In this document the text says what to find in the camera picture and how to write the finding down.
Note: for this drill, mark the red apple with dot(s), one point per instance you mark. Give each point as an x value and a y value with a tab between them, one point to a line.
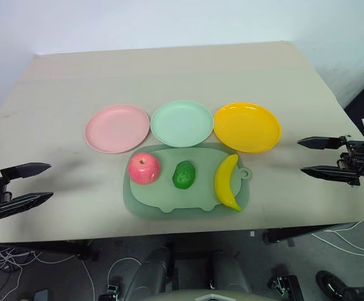
143	169

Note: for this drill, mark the light green cutting board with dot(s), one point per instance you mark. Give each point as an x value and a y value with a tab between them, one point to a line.
197	194

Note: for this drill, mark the mint green round plate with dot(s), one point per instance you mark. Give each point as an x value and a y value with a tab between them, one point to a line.
182	123

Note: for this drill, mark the translucent dark green mat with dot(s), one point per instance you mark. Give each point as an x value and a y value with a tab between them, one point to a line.
128	203

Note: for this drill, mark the yellow round plate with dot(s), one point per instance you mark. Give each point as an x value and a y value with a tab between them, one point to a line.
246	127

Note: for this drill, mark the green avocado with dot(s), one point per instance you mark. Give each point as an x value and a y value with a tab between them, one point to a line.
184	175

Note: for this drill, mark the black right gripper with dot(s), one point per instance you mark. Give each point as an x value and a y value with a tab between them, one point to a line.
359	158

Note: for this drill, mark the black rubber wheel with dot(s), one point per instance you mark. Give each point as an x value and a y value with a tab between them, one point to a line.
332	287

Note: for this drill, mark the dark grey rounded shape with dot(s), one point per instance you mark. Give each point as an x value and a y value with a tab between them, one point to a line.
152	272

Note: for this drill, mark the black metal caster bracket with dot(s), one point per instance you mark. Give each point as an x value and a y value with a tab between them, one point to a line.
110	293
287	287

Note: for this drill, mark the black table frame bar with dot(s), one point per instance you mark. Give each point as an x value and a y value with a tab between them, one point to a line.
44	249
295	233

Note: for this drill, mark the pink round plate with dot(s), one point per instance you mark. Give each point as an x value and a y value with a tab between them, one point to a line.
116	128

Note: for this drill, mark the yellow banana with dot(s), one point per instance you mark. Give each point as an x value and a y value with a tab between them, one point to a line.
224	185

